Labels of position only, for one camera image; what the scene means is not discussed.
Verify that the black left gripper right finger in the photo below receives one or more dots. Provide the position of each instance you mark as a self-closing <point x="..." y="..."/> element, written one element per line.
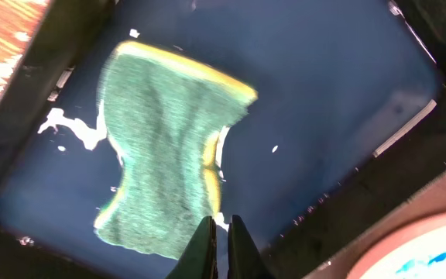
<point x="244" y="259"/>

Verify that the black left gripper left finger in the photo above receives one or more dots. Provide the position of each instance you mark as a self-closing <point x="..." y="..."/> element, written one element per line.
<point x="198" y="261"/>

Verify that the green yellow sponge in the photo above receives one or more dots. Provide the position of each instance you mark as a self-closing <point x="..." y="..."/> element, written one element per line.
<point x="163" y="115"/>

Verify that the black water tray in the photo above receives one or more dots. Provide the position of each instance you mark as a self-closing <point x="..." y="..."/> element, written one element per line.
<point x="350" y="118"/>

